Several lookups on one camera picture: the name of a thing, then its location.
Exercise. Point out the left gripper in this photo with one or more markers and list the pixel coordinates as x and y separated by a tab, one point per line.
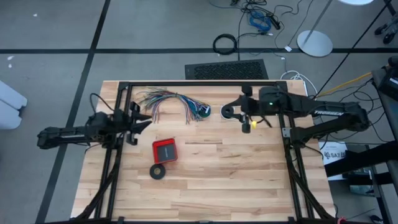
124	123

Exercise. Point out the black tape roll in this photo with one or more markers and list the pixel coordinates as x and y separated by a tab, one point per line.
151	172

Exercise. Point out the white round lamp base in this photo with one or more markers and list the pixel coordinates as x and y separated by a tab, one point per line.
314	43

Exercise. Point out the black side workbench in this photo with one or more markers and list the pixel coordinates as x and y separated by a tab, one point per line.
357	160

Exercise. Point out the black floor vent grille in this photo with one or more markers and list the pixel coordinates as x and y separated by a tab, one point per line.
227	71

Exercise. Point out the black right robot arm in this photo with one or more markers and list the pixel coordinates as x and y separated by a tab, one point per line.
329	112

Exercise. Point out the black plastic spool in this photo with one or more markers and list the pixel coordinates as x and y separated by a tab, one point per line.
224	112

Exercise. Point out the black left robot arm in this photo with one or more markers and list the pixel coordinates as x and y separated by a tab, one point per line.
62	135

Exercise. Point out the black caster base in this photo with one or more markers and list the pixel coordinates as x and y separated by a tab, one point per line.
388	37

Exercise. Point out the black desk device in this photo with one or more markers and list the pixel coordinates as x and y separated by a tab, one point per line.
388	84

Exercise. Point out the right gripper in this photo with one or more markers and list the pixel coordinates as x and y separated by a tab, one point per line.
253	105

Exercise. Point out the black spool white label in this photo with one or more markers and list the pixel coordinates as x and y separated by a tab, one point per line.
206	109

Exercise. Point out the white paper sign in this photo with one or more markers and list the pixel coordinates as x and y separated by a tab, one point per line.
334	154

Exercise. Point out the red square tray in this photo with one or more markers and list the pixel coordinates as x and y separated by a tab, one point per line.
164	151

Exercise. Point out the white round lamp head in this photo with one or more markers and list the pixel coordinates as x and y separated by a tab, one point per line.
356	1

